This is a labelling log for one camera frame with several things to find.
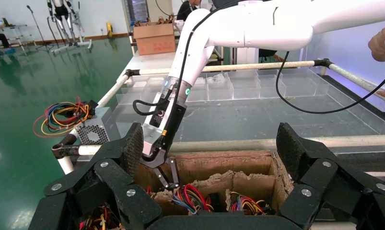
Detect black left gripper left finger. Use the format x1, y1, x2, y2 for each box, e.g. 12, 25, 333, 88
28, 123, 163, 230

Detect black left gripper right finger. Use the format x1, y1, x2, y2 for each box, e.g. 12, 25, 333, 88
276, 123, 385, 230

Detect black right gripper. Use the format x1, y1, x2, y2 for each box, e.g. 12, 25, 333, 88
140, 103, 187, 190

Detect divided brown cardboard box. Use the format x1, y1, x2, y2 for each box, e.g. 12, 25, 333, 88
79, 150, 294, 230

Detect white pipe table leg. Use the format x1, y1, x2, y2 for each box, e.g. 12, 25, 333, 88
57, 155, 75, 176

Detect dark pipe corner joint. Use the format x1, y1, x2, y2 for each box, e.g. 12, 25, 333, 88
51, 134, 80, 160

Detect crumpled clear plastic bag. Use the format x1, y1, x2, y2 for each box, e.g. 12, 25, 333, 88
208, 73, 228, 85

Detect clear acrylic compartment tray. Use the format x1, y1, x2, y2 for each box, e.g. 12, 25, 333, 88
116, 68, 328, 106

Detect brown cardboard shipping box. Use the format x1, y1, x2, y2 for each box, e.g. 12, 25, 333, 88
133, 21, 176, 56

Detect humanoid robot on white stand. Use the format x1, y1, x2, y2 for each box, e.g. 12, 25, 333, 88
46, 0, 93, 55

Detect seated person in black shirt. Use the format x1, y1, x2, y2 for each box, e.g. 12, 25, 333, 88
176, 0, 202, 22

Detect black microphone stand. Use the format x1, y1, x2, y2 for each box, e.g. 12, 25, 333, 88
26, 4, 55, 53

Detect white shelf cart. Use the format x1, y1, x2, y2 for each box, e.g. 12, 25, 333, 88
0, 23, 37, 50

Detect wire bundle in box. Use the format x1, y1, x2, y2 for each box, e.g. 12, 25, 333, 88
171, 184, 213, 216

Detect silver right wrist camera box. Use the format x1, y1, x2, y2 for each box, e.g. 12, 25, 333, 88
141, 122, 168, 159

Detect white pipe table rail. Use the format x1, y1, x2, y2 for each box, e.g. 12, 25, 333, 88
138, 60, 317, 76
78, 135, 385, 157
97, 73, 131, 109
328, 63, 385, 104

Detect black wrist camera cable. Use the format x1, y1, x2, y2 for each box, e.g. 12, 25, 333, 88
132, 0, 244, 116

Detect long black hanging cable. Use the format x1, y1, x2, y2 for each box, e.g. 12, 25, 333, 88
276, 50, 385, 114

